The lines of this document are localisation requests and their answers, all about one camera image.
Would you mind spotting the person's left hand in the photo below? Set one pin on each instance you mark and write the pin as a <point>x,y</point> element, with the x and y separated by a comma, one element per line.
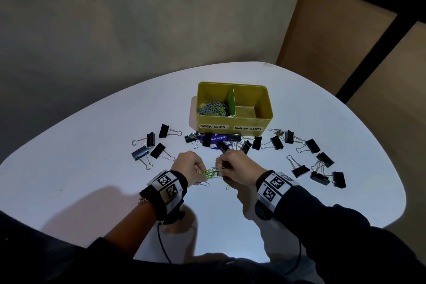
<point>189,167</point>

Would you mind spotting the person's right hand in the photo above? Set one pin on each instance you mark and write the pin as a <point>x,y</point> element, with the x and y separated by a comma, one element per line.
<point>243,167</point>

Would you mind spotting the small paper clip bunch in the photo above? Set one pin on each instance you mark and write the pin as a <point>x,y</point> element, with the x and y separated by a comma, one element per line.
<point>210,173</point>

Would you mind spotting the yellow divided tin box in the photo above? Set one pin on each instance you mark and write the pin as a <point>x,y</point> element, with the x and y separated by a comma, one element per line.
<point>256,97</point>

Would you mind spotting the group of black binder clips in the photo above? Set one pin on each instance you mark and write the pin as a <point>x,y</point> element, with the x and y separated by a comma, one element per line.
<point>313,145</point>

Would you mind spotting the person's right forearm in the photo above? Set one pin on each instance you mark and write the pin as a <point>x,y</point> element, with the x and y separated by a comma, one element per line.
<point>332,227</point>

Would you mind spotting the person's left forearm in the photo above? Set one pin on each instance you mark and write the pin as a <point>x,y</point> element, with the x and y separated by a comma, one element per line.
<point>131,227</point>

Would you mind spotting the person's black sweater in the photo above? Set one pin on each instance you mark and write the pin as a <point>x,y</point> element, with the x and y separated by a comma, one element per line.
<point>199,273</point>

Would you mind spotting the purple round sticker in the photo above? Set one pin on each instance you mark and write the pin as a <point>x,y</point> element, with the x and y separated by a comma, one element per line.
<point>218,144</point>

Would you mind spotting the wooden partition panel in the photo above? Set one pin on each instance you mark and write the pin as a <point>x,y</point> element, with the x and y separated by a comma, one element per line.
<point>332,41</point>
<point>396,134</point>

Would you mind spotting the black left wrist camera band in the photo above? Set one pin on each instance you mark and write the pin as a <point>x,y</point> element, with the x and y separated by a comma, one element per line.
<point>166,190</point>

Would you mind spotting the black wrist camera band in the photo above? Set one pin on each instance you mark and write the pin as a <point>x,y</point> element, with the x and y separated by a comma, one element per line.
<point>274,190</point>
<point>166,190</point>

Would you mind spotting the black right wrist camera band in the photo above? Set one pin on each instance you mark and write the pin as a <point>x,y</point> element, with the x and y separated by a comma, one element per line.
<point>274,190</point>

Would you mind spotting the blue chair with black frame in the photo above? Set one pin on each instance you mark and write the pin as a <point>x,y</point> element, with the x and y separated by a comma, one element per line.
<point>372,67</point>

